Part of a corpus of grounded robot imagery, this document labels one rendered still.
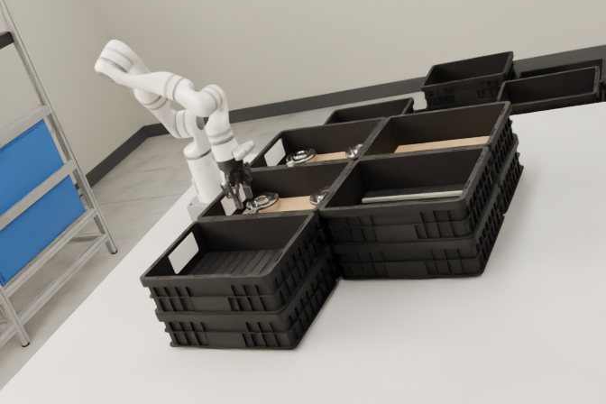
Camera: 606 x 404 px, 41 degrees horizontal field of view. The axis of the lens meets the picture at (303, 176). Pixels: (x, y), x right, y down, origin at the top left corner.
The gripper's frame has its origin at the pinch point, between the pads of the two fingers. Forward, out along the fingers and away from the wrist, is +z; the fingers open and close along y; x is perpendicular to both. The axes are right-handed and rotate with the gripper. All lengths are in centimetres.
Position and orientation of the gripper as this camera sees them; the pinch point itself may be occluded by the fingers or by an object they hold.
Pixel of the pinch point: (243, 198)
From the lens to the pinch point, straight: 238.8
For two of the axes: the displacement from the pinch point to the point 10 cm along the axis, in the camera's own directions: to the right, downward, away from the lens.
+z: 2.9, 8.8, 3.8
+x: 8.7, -0.8, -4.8
